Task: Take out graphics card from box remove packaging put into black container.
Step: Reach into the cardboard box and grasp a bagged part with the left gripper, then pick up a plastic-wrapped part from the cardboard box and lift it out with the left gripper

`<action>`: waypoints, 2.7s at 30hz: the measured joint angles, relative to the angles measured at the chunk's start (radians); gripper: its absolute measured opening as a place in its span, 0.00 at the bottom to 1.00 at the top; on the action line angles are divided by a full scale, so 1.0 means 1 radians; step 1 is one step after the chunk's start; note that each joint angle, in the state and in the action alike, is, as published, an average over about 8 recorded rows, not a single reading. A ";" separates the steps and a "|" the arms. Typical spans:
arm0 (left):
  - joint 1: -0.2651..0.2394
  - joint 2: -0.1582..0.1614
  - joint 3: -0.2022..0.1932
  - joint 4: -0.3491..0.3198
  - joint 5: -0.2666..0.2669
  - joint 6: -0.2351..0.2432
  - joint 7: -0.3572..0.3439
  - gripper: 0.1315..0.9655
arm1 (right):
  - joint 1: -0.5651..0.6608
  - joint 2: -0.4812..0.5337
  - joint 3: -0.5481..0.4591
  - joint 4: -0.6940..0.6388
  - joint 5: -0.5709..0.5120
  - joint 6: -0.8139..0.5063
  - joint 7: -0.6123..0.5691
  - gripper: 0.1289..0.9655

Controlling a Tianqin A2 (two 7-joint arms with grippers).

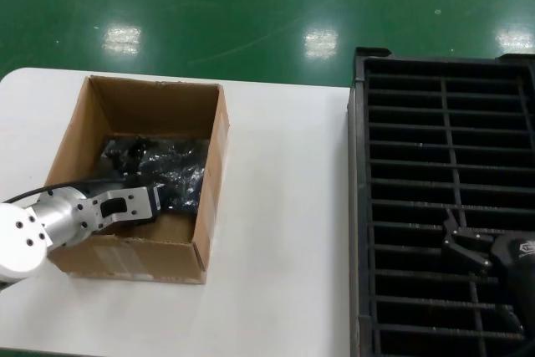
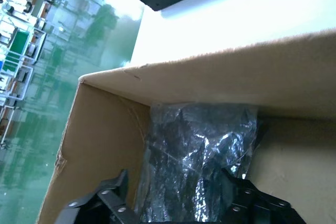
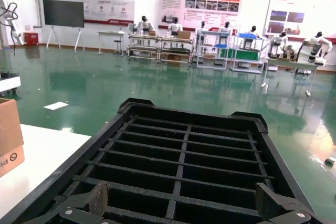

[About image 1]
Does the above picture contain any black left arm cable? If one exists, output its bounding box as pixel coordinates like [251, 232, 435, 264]
[0, 176, 129, 207]

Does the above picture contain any brown cardboard box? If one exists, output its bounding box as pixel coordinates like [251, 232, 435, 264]
[43, 74, 232, 287]

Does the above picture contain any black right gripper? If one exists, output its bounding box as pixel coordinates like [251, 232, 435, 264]
[441, 208, 535, 304]

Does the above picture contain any grey translucent antistatic bag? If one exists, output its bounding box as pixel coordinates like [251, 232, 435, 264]
[135, 139, 206, 212]

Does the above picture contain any black slotted container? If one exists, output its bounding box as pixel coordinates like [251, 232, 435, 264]
[344, 46, 535, 357]

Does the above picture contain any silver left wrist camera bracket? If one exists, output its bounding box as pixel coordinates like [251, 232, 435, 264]
[76, 184, 165, 236]

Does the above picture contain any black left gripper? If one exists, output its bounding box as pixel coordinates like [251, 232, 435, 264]
[89, 134, 148, 198]

